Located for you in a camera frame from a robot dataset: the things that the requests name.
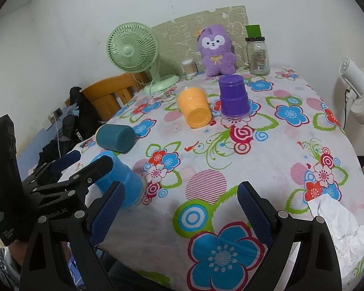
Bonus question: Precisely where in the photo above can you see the crumpled white tissue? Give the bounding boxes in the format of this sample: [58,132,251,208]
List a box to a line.
[307,195,364,265]

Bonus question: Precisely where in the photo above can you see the glass jar black lid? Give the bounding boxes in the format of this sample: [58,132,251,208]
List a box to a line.
[245,24,271,76]

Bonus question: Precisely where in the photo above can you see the white fan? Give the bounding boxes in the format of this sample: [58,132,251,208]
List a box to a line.
[339,56,364,125]

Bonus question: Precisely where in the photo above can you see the light blue cup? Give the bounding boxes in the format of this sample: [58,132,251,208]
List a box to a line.
[90,154,147,211]

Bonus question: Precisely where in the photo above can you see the wooden chair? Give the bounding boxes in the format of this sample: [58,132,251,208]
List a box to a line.
[81,72,149,122]

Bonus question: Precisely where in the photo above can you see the teal cup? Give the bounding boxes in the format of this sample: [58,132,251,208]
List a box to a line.
[96,124,136,154]

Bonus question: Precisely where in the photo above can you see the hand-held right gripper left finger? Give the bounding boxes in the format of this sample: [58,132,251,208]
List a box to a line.
[20,181,125,291]

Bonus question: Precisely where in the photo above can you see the green patterned foam mat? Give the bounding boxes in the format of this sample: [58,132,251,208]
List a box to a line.
[151,5,250,76]

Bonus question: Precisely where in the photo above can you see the green desk fan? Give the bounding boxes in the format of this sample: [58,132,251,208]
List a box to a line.
[106,23,180,95]

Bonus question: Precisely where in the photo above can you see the orange cup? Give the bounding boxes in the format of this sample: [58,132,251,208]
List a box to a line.
[175,85,213,129]

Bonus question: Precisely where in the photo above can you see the thin white cable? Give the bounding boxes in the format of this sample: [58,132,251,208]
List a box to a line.
[50,113,62,160]

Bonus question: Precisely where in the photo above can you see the purple cup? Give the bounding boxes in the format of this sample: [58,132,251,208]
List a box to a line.
[218,74,251,120]

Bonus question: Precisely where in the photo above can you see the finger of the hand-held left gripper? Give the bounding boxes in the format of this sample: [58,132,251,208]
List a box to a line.
[33,151,82,179]
[59,155,115,190]

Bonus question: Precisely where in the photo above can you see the cotton swab container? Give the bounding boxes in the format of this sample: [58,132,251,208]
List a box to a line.
[182,59,198,77]

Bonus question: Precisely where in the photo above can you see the person's left forearm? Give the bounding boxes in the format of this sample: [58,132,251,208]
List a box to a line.
[4,240,31,276]

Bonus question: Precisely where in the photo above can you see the dark clothes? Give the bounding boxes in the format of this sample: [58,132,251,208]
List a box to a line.
[37,139,80,172]

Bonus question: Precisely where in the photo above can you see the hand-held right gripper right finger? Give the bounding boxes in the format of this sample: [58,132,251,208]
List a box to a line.
[237,181,343,291]

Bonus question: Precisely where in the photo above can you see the purple plush toy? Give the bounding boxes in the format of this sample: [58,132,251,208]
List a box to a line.
[197,26,238,77]

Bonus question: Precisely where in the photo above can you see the black bag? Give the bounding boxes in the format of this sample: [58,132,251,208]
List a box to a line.
[62,86,103,146]

